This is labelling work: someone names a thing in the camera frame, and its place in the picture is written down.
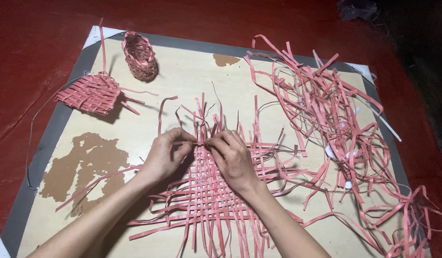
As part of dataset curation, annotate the person's left hand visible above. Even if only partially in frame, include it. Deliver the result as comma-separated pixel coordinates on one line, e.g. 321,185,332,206
140,127,198,184

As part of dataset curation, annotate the person's right hand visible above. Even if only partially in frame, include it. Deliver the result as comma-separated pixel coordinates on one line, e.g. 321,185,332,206
204,130,269,197

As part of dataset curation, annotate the unfinished pink woven strip mat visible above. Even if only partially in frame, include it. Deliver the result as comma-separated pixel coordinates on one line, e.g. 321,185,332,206
56,91,336,258

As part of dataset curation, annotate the plywood board with grey tape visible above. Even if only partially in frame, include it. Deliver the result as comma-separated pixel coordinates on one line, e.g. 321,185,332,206
0,25,433,258

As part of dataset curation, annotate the flat pink woven panel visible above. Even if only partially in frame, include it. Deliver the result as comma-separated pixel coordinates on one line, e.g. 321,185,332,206
54,18,159,116

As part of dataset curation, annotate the heap of loose pink strips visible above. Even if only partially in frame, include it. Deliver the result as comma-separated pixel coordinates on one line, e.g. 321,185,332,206
244,34,442,258

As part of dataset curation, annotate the small pink woven basket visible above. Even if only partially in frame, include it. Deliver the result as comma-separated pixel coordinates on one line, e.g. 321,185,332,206
121,31,159,82

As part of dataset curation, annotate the long white plastic strip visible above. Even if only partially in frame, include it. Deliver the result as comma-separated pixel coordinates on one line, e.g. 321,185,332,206
364,100,403,142

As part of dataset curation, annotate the crumpled dark plastic bag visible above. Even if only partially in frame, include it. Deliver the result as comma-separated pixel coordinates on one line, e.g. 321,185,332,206
336,0,380,21

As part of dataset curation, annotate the thin grey wire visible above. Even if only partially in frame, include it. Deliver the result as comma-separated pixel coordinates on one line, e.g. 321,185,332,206
25,73,91,191

